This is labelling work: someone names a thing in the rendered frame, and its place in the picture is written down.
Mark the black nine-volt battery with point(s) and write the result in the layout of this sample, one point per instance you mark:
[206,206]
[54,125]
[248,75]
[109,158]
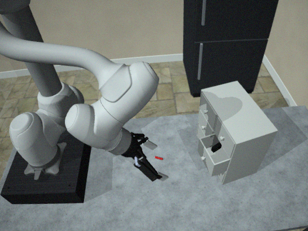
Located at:
[216,147]

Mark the small grey chest of drawers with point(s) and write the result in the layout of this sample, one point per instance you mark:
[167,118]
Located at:
[248,126]

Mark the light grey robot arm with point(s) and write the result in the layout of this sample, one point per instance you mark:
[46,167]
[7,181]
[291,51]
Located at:
[125,92]

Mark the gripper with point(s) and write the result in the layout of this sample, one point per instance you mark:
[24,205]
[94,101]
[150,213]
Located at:
[137,153]

